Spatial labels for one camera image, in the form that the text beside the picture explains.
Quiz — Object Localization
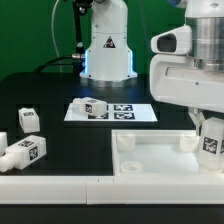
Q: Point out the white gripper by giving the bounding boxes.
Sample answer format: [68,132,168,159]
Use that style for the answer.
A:
[149,54,224,136]

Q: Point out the white square table top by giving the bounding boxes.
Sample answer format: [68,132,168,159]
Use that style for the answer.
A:
[111,130,224,176]

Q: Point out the white marker sheet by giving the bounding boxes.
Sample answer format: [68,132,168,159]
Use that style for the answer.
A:
[64,103,157,122]

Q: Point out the white front fence bar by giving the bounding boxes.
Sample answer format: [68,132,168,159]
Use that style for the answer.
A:
[0,174,224,205]

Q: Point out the white part at left edge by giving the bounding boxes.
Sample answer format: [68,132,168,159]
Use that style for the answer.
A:
[0,132,8,156]

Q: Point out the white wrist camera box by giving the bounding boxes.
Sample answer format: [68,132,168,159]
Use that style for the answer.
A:
[151,25,192,55]

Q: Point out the black cables behind table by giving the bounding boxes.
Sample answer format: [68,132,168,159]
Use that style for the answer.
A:
[33,53,86,74]

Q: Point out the black camera pole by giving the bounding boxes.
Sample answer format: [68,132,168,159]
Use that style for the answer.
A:
[72,0,93,70]

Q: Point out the white thin cable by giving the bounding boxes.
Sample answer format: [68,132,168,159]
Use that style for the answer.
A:
[50,0,64,73]

